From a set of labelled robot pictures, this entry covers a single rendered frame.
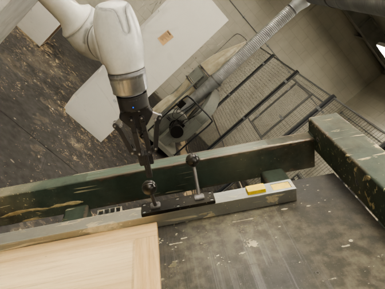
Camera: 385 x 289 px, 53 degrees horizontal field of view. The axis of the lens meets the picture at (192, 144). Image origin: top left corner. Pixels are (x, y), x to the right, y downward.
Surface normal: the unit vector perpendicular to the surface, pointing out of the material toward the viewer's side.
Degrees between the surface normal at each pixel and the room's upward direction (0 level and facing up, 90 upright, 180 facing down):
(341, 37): 90
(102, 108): 90
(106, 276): 56
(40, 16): 90
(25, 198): 90
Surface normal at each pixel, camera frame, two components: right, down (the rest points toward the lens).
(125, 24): 0.54, 0.14
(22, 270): -0.14, -0.89
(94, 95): 0.08, 0.40
